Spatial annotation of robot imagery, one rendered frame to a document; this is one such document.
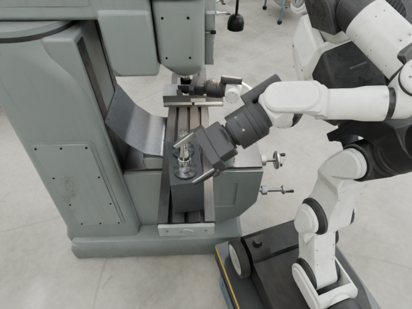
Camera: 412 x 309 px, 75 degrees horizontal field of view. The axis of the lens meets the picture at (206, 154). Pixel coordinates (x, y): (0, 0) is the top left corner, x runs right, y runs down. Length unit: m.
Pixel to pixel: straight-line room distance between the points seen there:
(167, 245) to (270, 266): 0.78
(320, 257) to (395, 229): 1.41
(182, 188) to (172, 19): 0.60
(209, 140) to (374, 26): 0.41
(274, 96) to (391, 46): 0.24
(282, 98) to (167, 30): 0.63
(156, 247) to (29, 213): 1.15
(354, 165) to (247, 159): 0.84
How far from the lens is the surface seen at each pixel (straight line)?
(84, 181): 1.58
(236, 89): 1.24
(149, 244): 1.99
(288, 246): 1.54
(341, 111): 0.63
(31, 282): 2.35
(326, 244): 1.27
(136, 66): 1.16
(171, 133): 1.42
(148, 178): 1.57
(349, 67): 0.83
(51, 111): 1.31
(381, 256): 2.45
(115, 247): 2.06
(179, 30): 1.10
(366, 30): 0.70
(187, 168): 0.95
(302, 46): 0.85
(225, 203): 1.79
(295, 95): 0.59
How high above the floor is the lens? 1.93
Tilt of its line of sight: 47 degrees down
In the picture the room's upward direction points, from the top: straight up
